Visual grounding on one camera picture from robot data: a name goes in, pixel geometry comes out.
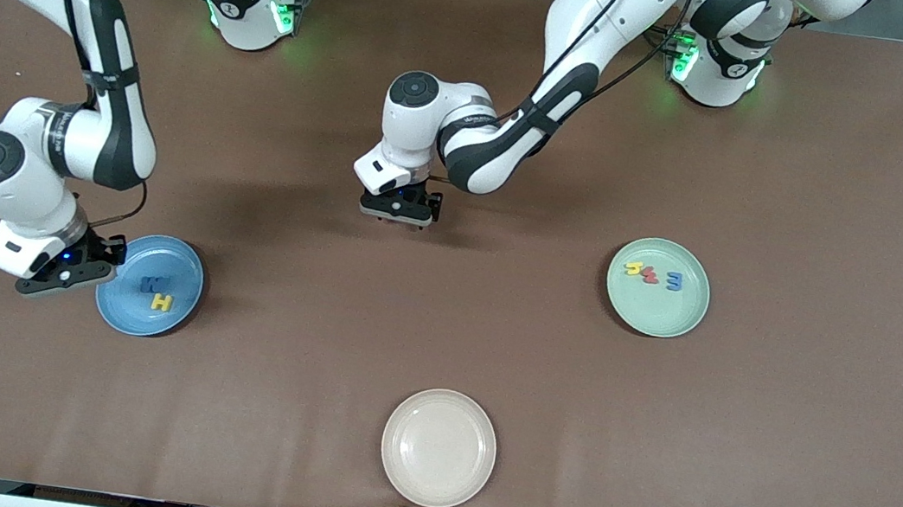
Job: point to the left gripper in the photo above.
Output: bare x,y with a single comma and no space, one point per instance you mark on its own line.
428,195

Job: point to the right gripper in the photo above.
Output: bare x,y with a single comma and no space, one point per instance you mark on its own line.
97,245

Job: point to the blue foam uppercase M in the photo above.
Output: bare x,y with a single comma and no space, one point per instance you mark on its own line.
153,284

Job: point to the yellow foam letter H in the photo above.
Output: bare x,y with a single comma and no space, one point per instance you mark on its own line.
161,303
634,269

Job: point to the red foam letter w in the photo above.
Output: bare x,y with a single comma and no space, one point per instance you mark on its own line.
651,275

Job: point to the blue foam lowercase m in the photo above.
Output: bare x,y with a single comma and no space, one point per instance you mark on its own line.
675,281

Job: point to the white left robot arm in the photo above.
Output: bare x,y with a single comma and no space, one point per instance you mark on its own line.
587,18

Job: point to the blue plate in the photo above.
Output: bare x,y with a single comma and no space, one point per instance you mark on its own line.
145,318

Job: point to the beige plate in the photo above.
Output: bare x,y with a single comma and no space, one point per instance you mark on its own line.
439,449

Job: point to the green plate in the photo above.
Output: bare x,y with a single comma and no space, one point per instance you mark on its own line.
655,311

